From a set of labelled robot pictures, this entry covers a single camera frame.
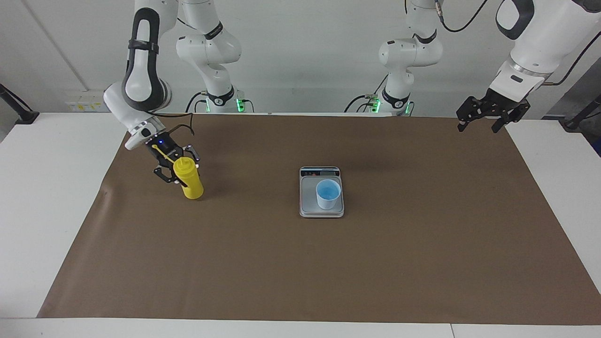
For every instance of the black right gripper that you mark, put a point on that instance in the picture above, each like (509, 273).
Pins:
(164, 148)

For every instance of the yellow squeeze bottle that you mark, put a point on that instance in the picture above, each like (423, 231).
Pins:
(190, 180)

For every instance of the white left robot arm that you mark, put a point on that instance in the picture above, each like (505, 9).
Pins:
(408, 51)

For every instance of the black clamp stand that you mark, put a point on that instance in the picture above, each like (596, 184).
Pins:
(575, 123)
(23, 115)

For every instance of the light blue plastic cup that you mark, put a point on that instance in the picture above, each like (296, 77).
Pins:
(328, 195)

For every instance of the brown paper table mat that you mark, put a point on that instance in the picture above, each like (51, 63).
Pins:
(422, 244)

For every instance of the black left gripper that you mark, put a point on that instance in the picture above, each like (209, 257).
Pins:
(502, 101)

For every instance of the silver digital kitchen scale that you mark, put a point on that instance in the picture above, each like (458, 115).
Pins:
(307, 206)

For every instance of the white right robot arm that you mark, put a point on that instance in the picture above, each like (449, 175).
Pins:
(141, 80)

